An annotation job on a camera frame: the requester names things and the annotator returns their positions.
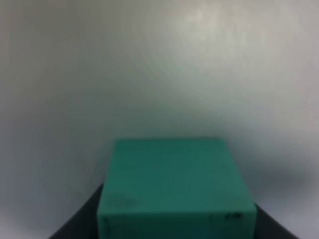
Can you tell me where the teal block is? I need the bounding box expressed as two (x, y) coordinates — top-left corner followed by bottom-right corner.
(97, 137), (257, 239)

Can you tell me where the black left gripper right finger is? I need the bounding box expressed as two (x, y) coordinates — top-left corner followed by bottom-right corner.
(254, 204), (298, 239)

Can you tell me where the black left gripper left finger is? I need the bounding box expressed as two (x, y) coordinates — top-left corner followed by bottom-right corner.
(49, 184), (103, 239)

